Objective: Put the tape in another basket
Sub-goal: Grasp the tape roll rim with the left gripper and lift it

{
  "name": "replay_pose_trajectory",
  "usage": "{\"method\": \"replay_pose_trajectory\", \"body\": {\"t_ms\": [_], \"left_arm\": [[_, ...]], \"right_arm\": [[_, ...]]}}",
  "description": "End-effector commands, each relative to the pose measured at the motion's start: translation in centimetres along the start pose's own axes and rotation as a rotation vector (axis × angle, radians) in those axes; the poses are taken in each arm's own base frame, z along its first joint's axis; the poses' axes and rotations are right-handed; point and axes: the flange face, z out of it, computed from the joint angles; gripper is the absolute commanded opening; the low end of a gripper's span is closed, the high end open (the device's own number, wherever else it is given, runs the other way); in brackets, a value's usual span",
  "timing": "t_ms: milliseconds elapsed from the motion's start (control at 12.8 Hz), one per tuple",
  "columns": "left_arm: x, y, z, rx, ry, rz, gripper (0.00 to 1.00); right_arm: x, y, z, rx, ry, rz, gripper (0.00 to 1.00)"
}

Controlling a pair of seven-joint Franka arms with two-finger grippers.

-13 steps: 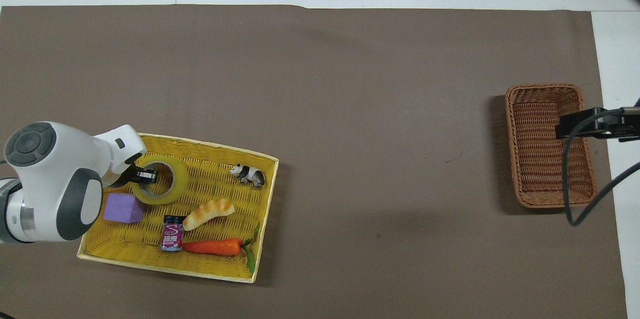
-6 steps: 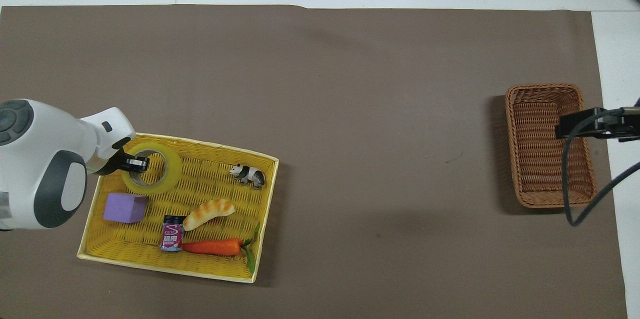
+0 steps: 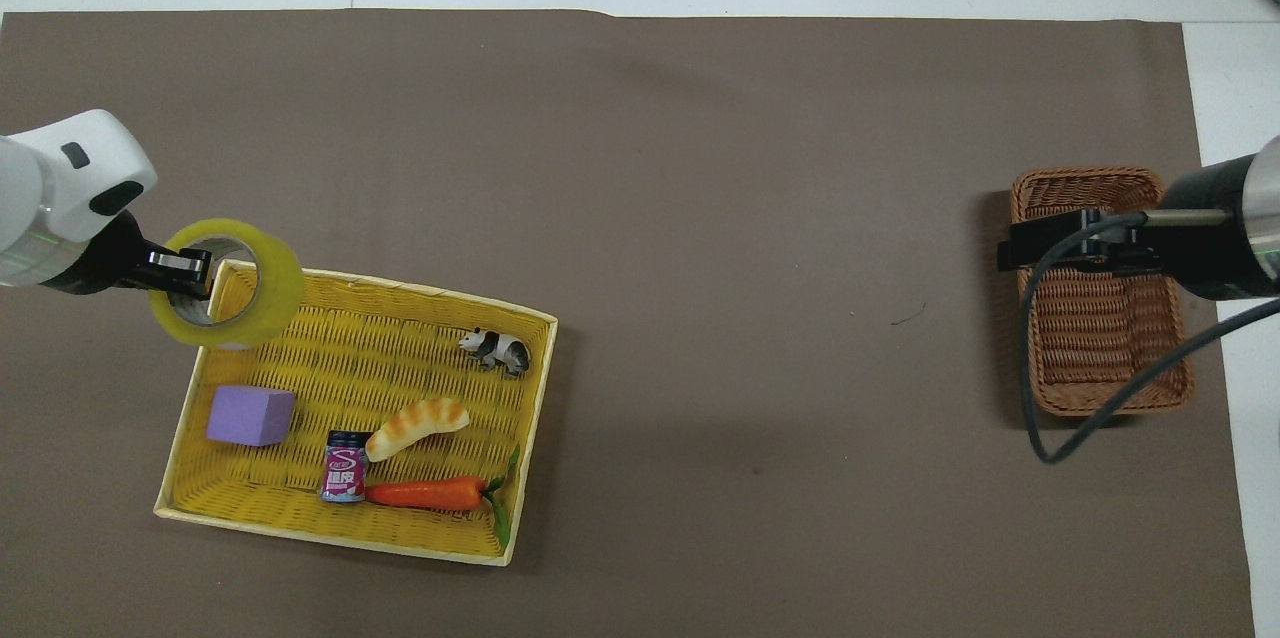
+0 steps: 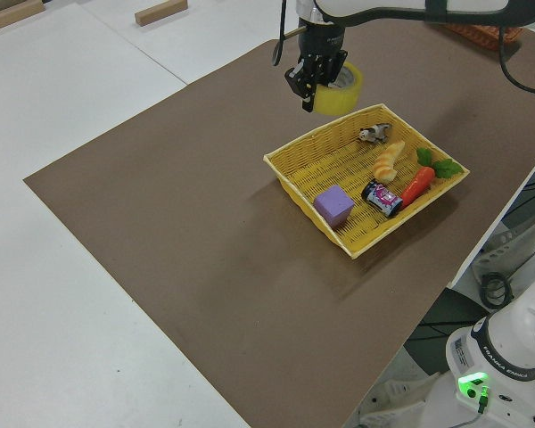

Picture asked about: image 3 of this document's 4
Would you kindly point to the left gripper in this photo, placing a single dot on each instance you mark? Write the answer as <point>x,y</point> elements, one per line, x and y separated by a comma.
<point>100,263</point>

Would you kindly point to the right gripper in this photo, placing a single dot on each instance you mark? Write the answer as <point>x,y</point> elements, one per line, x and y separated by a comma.
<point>1205,253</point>

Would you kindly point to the yellow tape roll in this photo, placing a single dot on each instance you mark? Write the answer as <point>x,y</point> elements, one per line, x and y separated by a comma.
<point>278,280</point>

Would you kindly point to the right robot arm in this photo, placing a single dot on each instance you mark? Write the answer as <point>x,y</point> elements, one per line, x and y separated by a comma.
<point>1268,208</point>

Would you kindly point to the brown wicker basket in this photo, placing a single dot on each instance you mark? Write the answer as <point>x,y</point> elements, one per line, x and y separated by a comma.
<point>1100,348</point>

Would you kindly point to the yellow woven basket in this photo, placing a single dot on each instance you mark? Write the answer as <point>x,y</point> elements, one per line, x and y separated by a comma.
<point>400,388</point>

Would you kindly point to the purple foam cube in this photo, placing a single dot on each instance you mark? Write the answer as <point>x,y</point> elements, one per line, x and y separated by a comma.
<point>248,415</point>

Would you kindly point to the small pink can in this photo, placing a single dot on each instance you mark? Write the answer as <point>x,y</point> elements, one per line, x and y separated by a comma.
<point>344,473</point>

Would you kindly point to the toy fried shrimp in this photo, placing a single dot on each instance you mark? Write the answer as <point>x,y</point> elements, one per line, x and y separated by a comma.
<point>415,425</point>

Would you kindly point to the toy carrot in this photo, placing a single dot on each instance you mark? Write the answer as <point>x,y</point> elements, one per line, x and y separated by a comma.
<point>425,493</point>

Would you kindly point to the panda toy figure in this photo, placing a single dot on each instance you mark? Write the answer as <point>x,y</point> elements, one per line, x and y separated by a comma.
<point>500,350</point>

